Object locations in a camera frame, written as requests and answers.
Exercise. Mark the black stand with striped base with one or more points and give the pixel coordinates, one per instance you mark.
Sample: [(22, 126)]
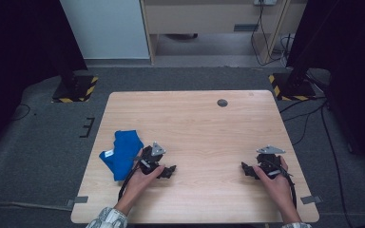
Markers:
[(76, 90), (293, 88)]

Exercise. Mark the person's right hand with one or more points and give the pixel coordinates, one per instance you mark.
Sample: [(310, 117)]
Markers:
[(277, 186)]

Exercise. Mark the blue towel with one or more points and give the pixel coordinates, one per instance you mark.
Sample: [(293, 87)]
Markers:
[(123, 155)]

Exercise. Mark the black floor tape marks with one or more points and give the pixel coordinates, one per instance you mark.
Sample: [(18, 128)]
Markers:
[(88, 128)]

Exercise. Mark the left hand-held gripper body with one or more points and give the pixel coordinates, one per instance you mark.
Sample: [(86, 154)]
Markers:
[(149, 158)]

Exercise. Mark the dark curtain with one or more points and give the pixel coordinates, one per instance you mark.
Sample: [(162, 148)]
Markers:
[(355, 63), (15, 57)]

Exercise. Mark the grey tape strip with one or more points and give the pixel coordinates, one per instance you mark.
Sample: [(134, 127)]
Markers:
[(311, 199), (77, 200)]

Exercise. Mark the dark round table grommet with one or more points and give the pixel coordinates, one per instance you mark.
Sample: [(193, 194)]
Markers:
[(222, 103)]

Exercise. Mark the white power strip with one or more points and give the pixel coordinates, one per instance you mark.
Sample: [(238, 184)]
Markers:
[(265, 2)]

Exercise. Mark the person's left hand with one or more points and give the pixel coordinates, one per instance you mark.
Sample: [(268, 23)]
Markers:
[(139, 185)]

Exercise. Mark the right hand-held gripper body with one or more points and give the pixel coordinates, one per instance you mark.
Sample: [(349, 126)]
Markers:
[(269, 161)]

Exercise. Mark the white cabinet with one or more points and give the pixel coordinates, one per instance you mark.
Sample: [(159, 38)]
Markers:
[(107, 28)]

